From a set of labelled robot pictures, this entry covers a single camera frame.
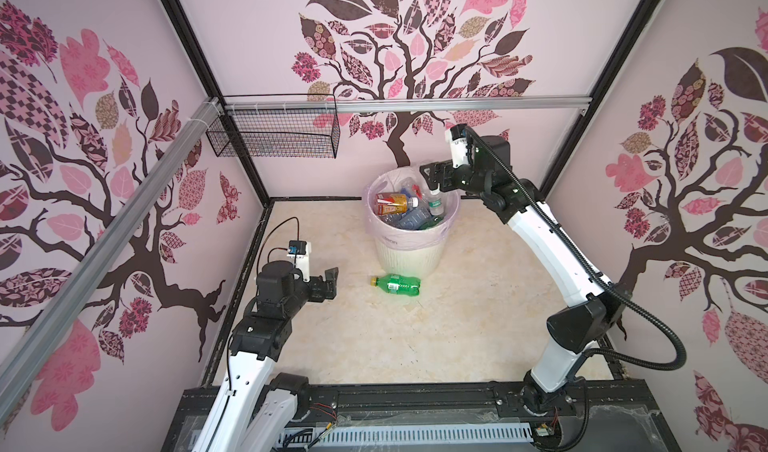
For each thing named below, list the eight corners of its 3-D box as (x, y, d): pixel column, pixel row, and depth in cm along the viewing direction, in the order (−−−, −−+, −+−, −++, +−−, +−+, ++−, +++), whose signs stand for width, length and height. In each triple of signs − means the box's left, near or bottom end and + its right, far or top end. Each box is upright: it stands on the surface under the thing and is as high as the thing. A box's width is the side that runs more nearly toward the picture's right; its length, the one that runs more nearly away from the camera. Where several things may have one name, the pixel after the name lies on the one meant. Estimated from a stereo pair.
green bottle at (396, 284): (370, 297, 94) (369, 290, 90) (370, 280, 98) (370, 272, 94) (419, 297, 94) (421, 290, 90) (418, 280, 98) (419, 272, 94)
